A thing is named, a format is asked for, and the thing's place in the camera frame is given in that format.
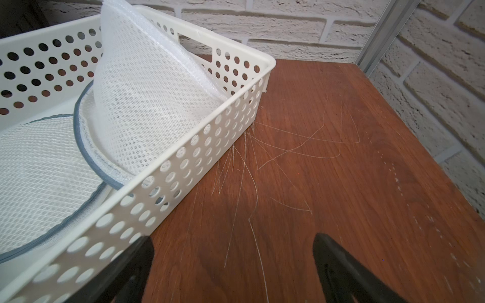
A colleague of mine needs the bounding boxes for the white perforated plastic basket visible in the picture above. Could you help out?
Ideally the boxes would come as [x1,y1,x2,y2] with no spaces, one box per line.
[1,6,276,302]

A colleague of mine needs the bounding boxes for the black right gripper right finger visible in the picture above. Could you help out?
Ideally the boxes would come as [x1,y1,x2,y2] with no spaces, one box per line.
[313,233,405,302]

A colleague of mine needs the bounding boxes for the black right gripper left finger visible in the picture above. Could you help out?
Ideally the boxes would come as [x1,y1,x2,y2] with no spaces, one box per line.
[66,236,154,302]

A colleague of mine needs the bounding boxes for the right aluminium corner post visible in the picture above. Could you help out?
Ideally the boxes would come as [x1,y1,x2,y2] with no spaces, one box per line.
[355,0,420,77]

